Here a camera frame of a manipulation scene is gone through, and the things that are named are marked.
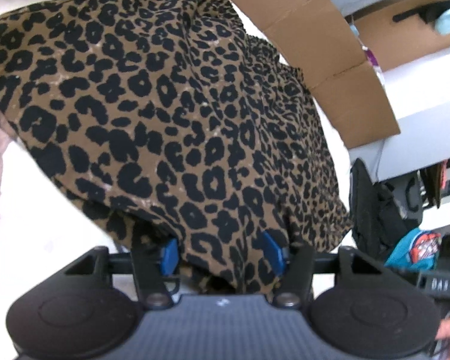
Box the leopard print garment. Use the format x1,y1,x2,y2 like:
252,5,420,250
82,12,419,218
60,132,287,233
0,0,352,293

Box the black folded clothes pile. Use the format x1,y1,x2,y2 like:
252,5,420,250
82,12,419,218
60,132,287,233
349,158,424,263

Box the white cartoon bed sheet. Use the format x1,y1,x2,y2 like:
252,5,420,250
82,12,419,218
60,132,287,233
0,0,196,271

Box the teal printed bag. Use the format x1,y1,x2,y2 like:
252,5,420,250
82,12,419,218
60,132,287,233
385,228,441,272

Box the brown cardboard sheet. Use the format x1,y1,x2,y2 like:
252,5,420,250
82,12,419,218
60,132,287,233
232,0,400,149

